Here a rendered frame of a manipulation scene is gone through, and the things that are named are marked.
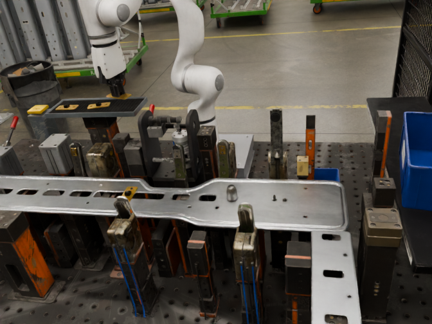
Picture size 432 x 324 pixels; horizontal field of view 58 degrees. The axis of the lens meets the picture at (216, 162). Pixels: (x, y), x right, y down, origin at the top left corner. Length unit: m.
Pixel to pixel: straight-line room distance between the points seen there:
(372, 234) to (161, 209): 0.59
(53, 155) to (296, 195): 0.85
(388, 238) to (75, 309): 0.98
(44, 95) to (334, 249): 3.44
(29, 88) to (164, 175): 2.76
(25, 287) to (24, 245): 0.20
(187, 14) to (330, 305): 1.12
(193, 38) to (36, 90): 2.64
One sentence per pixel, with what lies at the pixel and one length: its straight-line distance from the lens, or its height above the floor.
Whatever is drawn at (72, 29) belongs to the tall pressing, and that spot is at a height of 0.70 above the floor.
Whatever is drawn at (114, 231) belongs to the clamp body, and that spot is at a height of 1.04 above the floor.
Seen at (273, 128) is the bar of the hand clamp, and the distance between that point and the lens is 1.21.
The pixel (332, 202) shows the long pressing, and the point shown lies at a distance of 1.16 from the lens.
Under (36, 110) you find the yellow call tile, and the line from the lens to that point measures 1.69.
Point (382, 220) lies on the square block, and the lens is 1.03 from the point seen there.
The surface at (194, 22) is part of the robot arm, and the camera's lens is 1.56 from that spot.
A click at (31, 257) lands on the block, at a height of 0.87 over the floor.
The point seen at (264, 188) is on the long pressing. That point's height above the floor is 1.00.
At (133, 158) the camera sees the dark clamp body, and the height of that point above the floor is 1.04.
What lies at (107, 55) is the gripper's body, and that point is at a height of 1.40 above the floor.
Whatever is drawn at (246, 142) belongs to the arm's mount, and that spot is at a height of 0.80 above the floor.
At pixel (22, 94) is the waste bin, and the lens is 4.06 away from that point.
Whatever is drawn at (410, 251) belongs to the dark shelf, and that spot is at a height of 1.03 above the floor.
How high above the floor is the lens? 1.72
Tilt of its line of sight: 32 degrees down
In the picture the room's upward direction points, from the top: 8 degrees counter-clockwise
